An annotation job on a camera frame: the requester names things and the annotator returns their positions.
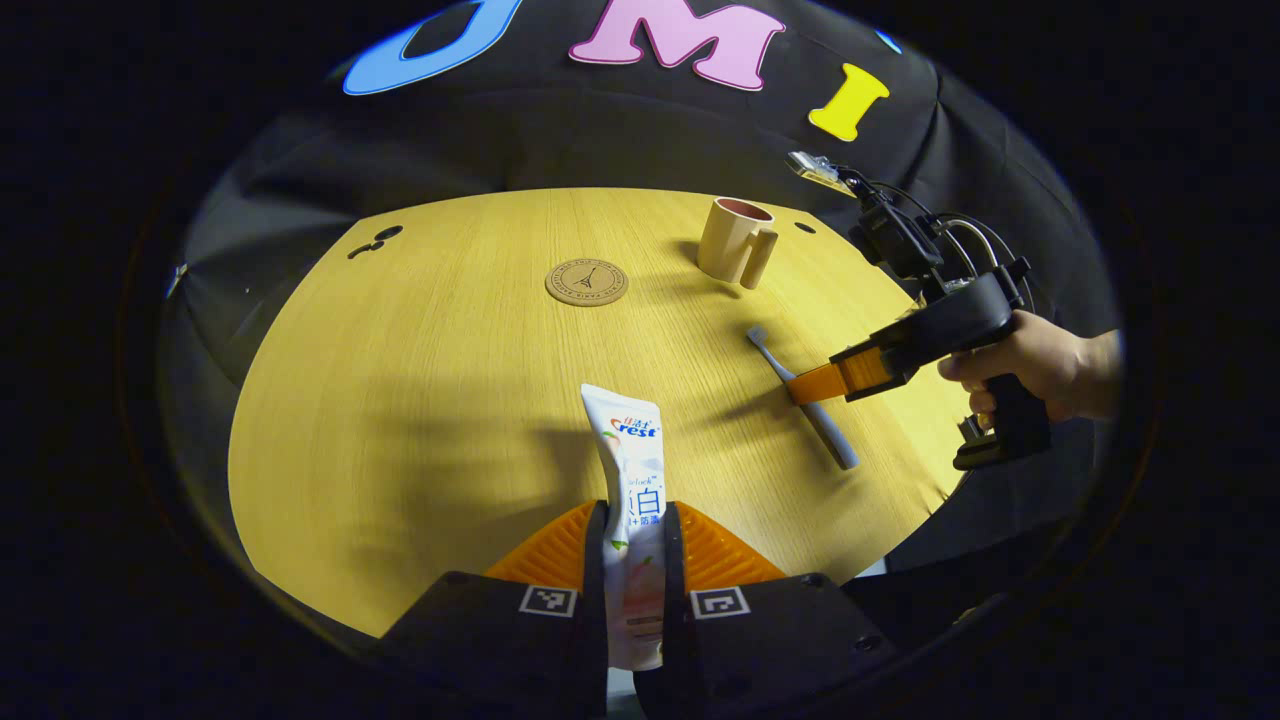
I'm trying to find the pale blue toothbrush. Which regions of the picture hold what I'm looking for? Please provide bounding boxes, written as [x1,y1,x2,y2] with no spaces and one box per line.
[747,325,861,471]

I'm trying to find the white toothpaste tube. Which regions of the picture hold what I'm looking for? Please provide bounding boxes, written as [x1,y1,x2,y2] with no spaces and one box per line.
[580,383,669,672]

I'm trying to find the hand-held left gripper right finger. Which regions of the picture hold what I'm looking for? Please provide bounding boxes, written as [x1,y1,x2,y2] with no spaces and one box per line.
[634,500,901,720]

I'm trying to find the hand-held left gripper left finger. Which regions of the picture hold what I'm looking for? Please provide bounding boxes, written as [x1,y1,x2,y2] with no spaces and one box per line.
[374,499,610,720]

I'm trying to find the beige cup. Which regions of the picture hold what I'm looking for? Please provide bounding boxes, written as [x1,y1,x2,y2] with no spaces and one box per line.
[696,197,780,290]

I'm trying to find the wooden desktop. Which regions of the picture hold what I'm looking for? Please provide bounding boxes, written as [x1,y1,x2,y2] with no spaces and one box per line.
[227,186,977,641]

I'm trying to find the round cork coaster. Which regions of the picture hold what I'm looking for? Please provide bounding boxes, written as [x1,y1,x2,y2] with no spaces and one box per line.
[544,258,630,308]

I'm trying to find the black backdrop cloth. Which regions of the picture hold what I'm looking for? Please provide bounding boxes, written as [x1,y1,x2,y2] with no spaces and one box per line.
[155,0,1121,601]

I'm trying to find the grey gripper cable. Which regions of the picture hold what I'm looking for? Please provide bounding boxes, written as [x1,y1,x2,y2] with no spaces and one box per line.
[868,180,1033,306]

